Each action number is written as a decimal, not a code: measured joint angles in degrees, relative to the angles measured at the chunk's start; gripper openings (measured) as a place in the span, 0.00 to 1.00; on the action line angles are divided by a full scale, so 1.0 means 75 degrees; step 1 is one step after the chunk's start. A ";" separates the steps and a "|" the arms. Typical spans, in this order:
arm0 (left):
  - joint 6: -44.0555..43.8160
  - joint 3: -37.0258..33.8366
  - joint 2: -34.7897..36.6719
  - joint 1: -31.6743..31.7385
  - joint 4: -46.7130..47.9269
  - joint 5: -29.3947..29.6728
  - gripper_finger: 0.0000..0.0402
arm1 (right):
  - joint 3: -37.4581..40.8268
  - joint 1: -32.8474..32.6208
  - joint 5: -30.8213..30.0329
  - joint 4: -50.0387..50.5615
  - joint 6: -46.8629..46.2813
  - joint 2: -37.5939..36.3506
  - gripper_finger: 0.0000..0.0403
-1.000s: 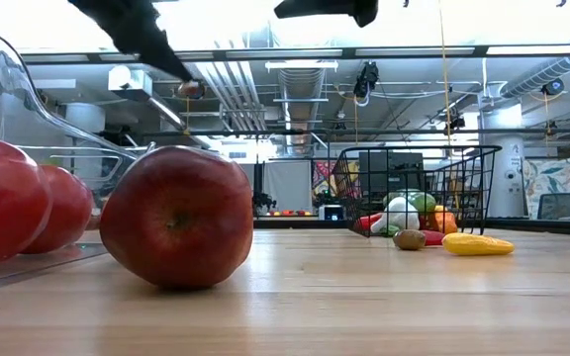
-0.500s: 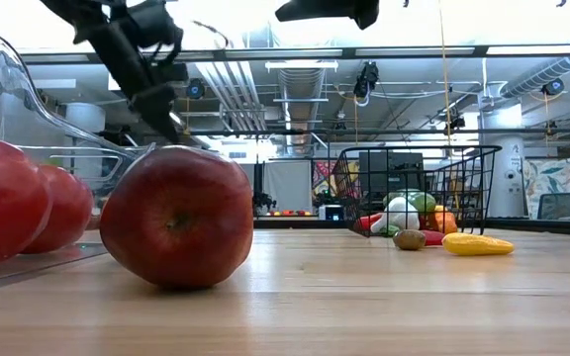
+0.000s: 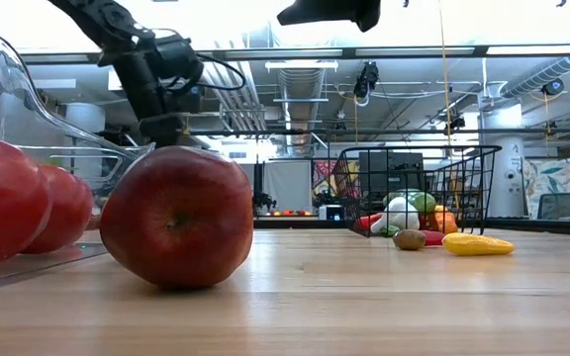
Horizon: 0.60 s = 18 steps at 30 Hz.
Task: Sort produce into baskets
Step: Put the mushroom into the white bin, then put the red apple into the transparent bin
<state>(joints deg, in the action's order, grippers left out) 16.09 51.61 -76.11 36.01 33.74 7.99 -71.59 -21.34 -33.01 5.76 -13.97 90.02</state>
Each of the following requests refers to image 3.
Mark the white column with camera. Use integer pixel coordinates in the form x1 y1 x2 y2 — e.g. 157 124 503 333
480 101 527 219

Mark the silver ventilation duct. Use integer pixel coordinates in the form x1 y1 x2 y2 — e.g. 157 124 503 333
275 66 327 155

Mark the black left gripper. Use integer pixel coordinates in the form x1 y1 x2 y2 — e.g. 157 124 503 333
111 35 206 148

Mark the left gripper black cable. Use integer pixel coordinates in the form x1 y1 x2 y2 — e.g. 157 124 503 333
165 51 247 99

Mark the hanging black device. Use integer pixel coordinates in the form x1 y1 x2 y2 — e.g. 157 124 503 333
352 60 381 108

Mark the white garlic bulb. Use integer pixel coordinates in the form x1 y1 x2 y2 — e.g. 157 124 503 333
369 196 422 235

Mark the white round column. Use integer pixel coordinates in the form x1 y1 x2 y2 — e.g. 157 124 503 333
64 102 107 149

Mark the orange carrot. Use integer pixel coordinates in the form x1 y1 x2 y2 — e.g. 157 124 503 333
424 204 460 235

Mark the brown kiwi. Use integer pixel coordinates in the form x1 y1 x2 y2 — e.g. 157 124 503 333
392 228 428 252

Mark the yellow hanging cord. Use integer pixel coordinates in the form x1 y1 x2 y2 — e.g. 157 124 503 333
437 0 452 159

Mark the black monitor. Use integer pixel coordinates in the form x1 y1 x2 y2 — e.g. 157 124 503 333
357 150 426 199

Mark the corrugated silver duct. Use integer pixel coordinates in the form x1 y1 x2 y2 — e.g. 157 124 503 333
500 54 570 99

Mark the rig top crossbeam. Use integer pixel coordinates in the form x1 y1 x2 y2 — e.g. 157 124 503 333
20 44 570 64

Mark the large red tomato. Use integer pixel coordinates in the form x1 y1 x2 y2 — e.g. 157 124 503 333
0 133 54 271

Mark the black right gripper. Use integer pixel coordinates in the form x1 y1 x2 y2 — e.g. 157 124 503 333
276 0 383 34

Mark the small red pepper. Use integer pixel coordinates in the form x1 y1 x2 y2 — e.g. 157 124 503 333
419 228 448 247

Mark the yellow corn cob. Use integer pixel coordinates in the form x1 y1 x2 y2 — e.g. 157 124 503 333
440 231 516 257

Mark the distant black robot gripper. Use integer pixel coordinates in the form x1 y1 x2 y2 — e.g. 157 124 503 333
312 186 339 207

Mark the red chili pepper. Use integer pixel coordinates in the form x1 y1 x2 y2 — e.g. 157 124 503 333
353 212 386 233

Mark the grey chair back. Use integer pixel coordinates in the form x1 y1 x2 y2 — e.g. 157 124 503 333
535 192 570 222

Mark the black ceiling camera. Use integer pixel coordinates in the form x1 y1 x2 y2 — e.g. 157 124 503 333
540 77 566 98

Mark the dark red apple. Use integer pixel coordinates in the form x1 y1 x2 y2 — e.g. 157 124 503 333
99 144 255 291

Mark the black wire basket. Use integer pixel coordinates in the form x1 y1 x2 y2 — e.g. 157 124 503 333
331 144 503 238

